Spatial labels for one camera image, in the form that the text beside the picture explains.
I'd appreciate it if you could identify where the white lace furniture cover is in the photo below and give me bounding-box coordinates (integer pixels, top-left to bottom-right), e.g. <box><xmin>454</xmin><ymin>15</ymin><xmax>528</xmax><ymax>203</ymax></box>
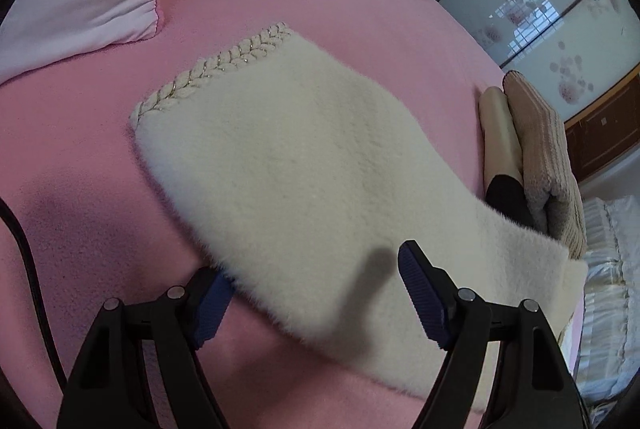
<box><xmin>575</xmin><ymin>194</ymin><xmax>640</xmax><ymax>415</ymax></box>

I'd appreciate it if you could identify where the black folded garment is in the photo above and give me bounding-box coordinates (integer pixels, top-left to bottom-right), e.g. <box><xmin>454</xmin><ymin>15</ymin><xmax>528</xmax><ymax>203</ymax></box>
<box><xmin>484</xmin><ymin>174</ymin><xmax>536</xmax><ymax>230</ymax></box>

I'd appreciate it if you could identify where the beige corduroy folded garment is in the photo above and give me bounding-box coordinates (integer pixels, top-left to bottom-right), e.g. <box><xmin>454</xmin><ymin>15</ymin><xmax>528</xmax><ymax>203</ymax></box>
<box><xmin>502</xmin><ymin>70</ymin><xmax>588</xmax><ymax>260</ymax></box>

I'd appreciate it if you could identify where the white fluffy sweater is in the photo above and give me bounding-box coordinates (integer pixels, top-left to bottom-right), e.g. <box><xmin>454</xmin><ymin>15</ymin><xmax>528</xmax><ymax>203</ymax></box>
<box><xmin>129</xmin><ymin>23</ymin><xmax>590</xmax><ymax>412</ymax></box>

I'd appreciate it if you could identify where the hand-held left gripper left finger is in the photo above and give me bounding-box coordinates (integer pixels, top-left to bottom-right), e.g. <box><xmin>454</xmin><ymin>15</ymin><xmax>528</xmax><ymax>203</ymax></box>
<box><xmin>56</xmin><ymin>266</ymin><xmax>236</xmax><ymax>429</ymax></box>

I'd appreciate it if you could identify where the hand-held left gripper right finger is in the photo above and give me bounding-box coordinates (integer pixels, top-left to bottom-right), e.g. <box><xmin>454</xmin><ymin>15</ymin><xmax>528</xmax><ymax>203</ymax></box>
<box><xmin>397</xmin><ymin>240</ymin><xmax>593</xmax><ymax>429</ymax></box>

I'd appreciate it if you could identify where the pink bed sheet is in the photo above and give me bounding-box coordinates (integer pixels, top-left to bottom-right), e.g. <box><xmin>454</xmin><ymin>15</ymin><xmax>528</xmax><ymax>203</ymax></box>
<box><xmin>0</xmin><ymin>0</ymin><xmax>583</xmax><ymax>429</ymax></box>

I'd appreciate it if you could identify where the cream folded garment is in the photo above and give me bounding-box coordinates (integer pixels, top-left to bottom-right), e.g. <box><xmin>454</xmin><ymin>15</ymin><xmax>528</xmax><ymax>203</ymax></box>
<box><xmin>479</xmin><ymin>86</ymin><xmax>526</xmax><ymax>190</ymax></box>

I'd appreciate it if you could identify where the black cable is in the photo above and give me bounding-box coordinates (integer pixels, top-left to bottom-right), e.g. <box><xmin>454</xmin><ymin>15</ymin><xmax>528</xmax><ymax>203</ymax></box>
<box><xmin>0</xmin><ymin>196</ymin><xmax>68</xmax><ymax>390</ymax></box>

